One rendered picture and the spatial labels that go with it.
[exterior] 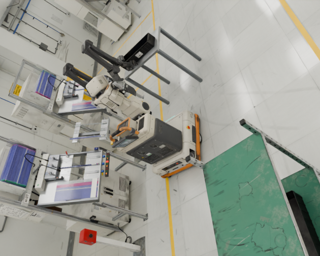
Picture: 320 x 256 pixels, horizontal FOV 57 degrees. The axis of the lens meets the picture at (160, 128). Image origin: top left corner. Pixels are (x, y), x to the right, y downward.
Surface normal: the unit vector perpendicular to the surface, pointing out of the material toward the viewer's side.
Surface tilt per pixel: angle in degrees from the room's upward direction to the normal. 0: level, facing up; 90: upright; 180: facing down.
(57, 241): 90
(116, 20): 90
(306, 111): 0
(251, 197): 0
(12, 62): 90
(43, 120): 90
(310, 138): 0
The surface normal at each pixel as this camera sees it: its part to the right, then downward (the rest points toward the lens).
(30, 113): 0.06, 0.75
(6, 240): 0.65, -0.53
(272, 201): -0.76, -0.40
